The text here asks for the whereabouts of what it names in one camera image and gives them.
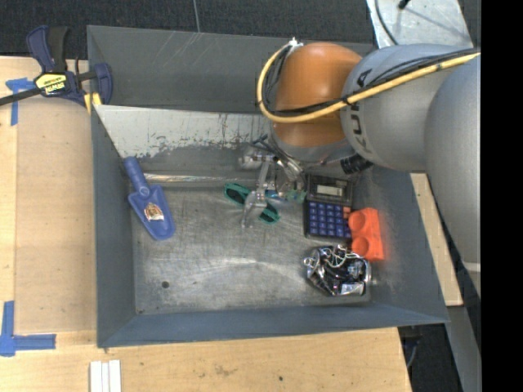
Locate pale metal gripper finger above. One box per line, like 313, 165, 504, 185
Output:
239, 189, 259, 229
252, 190, 270, 221

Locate green sunglasses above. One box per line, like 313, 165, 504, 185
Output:
224, 182, 282, 224

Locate grey metal bin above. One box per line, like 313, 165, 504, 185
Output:
85, 24, 451, 349

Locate black calculator with blue keys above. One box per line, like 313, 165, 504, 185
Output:
303, 172, 355, 241

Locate blue toy trowel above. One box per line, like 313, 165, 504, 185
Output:
123, 155, 177, 242

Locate orange two-hole block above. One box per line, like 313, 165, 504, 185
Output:
347, 207, 387, 263

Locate black cylinder on white bracket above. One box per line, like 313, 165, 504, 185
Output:
339, 154, 373, 176

